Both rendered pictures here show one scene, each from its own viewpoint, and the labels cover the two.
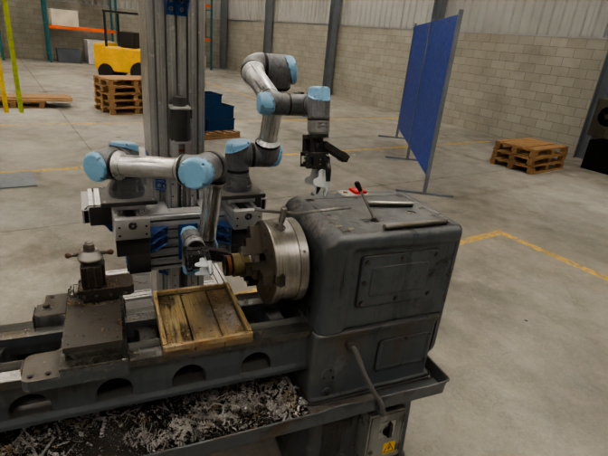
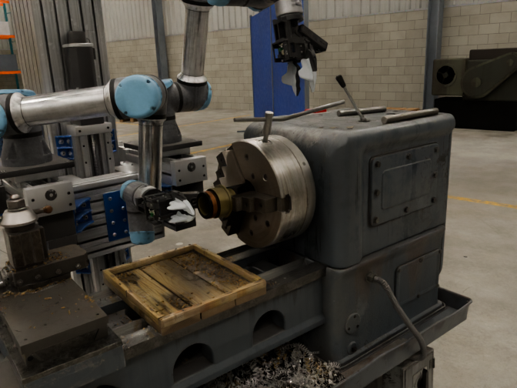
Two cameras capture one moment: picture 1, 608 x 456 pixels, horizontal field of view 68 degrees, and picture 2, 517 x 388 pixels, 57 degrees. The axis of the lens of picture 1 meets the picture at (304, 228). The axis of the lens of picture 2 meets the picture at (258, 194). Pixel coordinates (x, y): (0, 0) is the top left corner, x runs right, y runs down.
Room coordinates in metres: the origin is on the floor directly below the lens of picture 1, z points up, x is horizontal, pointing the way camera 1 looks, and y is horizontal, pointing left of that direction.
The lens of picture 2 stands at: (0.20, 0.40, 1.45)
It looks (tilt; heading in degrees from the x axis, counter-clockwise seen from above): 16 degrees down; 347
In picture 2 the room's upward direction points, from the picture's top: 2 degrees counter-clockwise
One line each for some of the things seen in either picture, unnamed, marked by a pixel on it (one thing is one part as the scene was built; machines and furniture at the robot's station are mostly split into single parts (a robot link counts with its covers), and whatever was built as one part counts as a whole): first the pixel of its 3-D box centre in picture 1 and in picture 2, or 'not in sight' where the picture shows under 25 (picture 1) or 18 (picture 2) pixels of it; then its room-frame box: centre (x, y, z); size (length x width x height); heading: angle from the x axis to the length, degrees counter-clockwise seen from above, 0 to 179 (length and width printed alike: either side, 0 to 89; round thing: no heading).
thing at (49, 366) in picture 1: (79, 329); (20, 332); (1.23, 0.71, 0.90); 0.47 x 0.30 x 0.06; 25
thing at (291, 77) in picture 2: (312, 180); (289, 79); (1.54, -0.01, 1.39); 0.06 x 0.03 x 0.09; 115
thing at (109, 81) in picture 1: (128, 94); not in sight; (10.29, 4.19, 0.36); 1.26 x 0.86 x 0.73; 137
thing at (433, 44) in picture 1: (419, 92); (273, 77); (8.13, -1.75, 1.18); 4.12 x 0.80 x 2.35; 177
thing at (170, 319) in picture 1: (200, 315); (181, 281); (1.39, 0.35, 0.89); 0.36 x 0.30 x 0.04; 25
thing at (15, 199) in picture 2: (89, 244); (15, 202); (1.32, 0.70, 1.17); 0.04 x 0.04 x 0.03
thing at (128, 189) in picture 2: (191, 239); (137, 195); (1.64, 0.45, 1.07); 0.11 x 0.08 x 0.09; 25
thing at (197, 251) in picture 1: (196, 255); (158, 205); (1.49, 0.39, 1.08); 0.12 x 0.09 x 0.08; 25
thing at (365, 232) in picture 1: (365, 252); (348, 173); (1.69, -0.26, 1.06); 0.59 x 0.48 x 0.39; 115
